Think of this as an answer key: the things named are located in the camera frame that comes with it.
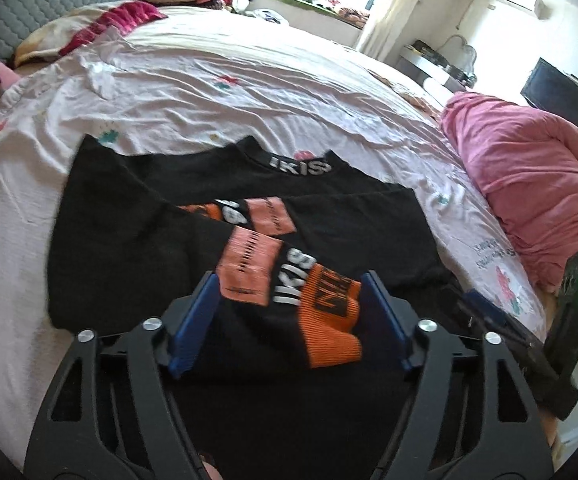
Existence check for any black sweater with orange cuffs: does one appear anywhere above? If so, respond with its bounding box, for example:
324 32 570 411
47 136 462 479

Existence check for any pink crumpled duvet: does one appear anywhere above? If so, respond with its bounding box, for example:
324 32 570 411
440 92 578 292

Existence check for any black monitor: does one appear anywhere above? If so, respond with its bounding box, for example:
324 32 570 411
520 58 578 127

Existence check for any grey side desk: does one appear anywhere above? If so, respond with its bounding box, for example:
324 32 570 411
395 39 477 93

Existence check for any white window curtain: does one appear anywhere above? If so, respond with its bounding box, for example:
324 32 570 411
354 0 419 61

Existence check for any pink strawberry print bedsheet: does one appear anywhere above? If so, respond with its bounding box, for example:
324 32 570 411
0 8 547 465

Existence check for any red and cream blanket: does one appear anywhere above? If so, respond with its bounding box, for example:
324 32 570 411
13 0 167 68

